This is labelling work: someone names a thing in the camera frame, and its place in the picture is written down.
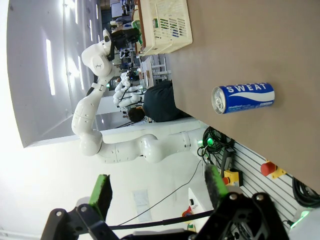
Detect cream shopping basket brown rim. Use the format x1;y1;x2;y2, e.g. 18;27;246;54
134;0;194;57

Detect blue Pocari Sweat can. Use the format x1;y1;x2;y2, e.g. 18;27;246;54
211;81;276;115

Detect white paper sheet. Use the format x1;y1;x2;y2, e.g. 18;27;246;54
131;188;153;223

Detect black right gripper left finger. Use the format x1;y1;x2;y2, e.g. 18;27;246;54
41;174;121;240

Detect coiled black cable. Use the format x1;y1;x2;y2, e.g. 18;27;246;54
291;176;320;209

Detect person in dark jacket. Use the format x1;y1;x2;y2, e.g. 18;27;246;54
127;80;192;123

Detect white background robot arms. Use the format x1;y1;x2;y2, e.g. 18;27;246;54
113;71;146;111

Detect yellow box emergency stop button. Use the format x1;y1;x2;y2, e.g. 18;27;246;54
223;168;244;188

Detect grey slotted aluminium base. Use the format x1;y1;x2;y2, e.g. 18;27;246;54
216;138;320;226

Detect thin black cable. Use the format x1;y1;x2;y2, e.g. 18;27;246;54
119;159;203;225

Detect black camera boom pole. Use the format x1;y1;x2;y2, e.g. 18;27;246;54
109;210;216;231

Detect red emergency stop yellow plate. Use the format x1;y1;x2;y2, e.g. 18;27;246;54
260;161;288;180

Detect white control box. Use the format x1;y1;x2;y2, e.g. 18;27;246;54
188;186;209;219

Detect black cable bundle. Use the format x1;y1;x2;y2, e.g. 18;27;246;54
197;126;236;161

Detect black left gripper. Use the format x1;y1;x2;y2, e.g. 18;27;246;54
110;28;131;46

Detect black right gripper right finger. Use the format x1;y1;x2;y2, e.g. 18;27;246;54
197;164;291;240

